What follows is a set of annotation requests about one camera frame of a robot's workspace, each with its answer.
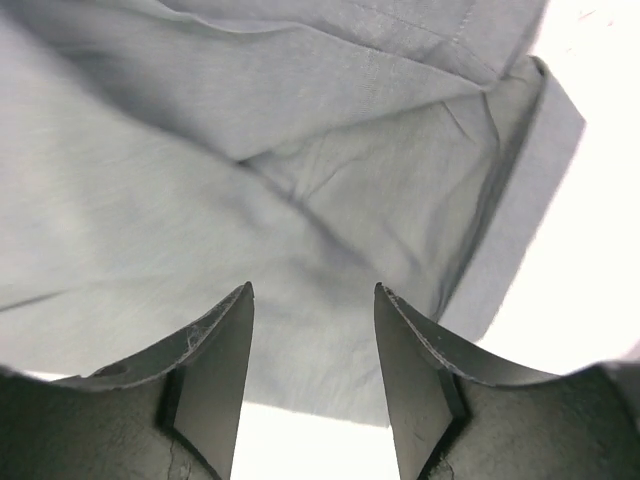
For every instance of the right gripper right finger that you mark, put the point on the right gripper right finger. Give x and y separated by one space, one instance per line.
458 411

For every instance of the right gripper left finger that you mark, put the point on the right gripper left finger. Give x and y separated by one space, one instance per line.
170 411

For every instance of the grey long sleeve shirt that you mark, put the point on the grey long sleeve shirt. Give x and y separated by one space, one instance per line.
155 155

